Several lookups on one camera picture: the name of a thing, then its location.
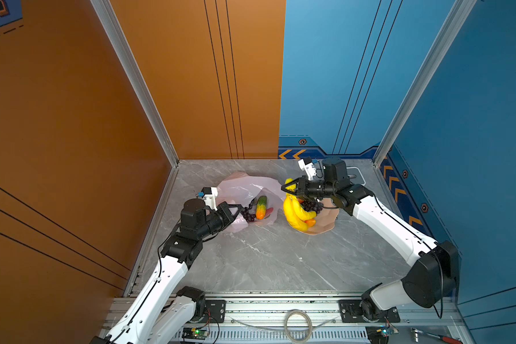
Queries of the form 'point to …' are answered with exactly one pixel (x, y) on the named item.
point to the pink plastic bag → (239, 188)
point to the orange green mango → (261, 208)
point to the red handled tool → (451, 340)
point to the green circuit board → (199, 333)
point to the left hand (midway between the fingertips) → (243, 205)
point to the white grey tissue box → (355, 175)
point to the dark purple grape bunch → (312, 206)
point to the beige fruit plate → (325, 218)
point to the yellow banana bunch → (294, 212)
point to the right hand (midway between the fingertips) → (281, 189)
